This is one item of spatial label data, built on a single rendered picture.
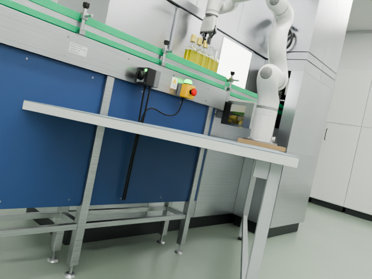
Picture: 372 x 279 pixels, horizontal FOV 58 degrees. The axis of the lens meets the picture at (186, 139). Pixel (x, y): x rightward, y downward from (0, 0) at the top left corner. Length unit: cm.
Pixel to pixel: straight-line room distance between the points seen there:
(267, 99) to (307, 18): 133
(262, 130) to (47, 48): 112
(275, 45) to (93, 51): 98
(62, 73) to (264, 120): 105
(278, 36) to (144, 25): 76
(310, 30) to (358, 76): 279
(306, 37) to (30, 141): 229
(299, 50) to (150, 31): 138
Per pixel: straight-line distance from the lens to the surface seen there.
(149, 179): 181
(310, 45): 298
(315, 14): 305
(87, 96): 151
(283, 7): 198
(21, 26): 137
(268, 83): 184
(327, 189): 562
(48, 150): 146
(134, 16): 202
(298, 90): 289
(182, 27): 223
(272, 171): 117
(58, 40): 142
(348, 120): 560
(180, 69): 185
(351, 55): 633
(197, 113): 199
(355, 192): 551
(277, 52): 195
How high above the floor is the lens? 77
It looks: 2 degrees down
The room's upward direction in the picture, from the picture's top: 12 degrees clockwise
